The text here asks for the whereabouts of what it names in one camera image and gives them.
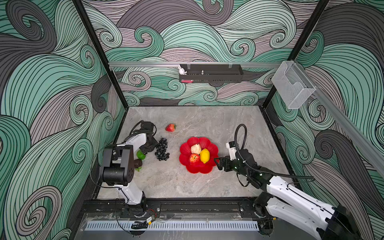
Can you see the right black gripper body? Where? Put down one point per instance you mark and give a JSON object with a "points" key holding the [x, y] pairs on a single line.
{"points": [[234, 165]]}

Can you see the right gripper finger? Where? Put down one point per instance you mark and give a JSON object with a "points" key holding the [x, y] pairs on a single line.
{"points": [[222, 160], [222, 167]]}

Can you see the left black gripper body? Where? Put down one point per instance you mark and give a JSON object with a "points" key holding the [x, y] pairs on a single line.
{"points": [[149, 146]]}

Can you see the yellow lemon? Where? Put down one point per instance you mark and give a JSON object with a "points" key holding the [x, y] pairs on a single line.
{"points": [[205, 156]]}

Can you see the red apple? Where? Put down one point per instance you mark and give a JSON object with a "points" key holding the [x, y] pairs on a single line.
{"points": [[194, 159]]}

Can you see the pale cream pear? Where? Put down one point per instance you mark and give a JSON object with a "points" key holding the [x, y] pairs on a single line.
{"points": [[196, 149]]}

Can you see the black grape bunch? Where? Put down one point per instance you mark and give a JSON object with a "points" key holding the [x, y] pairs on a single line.
{"points": [[161, 150]]}

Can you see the dark mangosteen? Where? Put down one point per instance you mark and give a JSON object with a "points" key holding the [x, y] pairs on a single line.
{"points": [[138, 164]]}

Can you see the red flower-shaped fruit bowl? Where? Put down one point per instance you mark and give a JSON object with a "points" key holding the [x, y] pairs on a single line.
{"points": [[185, 152]]}

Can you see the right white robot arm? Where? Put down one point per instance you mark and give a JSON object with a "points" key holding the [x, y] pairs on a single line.
{"points": [[284, 201]]}

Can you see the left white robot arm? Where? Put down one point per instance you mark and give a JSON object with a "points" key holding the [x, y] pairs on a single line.
{"points": [[121, 160]]}

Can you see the red strawberry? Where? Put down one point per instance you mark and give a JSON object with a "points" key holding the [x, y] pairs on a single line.
{"points": [[170, 128]]}

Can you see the green lime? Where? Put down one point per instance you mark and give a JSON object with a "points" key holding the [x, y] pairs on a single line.
{"points": [[140, 155]]}

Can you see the small white rabbit figurine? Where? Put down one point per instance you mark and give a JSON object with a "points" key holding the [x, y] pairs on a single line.
{"points": [[182, 71]]}

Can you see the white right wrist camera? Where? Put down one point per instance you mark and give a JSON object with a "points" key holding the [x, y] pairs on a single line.
{"points": [[231, 146]]}

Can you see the black wall shelf tray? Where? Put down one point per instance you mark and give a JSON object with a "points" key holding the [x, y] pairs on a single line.
{"points": [[213, 73]]}

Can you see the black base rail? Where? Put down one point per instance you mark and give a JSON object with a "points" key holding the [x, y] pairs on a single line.
{"points": [[165, 207]]}

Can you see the white slotted cable duct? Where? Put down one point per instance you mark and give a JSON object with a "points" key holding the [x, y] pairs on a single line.
{"points": [[248, 226]]}

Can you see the clear plastic wall holder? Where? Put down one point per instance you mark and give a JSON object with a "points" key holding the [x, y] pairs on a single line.
{"points": [[293, 84]]}

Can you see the aluminium wall rail right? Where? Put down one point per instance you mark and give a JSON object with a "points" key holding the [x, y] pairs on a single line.
{"points": [[330, 95]]}

